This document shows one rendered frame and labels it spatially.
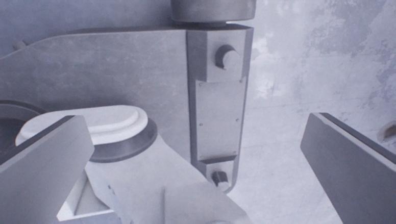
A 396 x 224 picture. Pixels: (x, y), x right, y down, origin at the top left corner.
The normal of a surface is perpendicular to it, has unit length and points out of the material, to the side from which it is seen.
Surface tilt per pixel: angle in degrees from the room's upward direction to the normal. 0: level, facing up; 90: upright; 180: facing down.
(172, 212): 115
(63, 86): 0
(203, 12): 24
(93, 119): 90
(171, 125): 0
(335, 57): 0
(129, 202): 90
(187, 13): 49
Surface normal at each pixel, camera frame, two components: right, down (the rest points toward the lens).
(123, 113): -0.01, -0.88
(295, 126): 0.19, 0.47
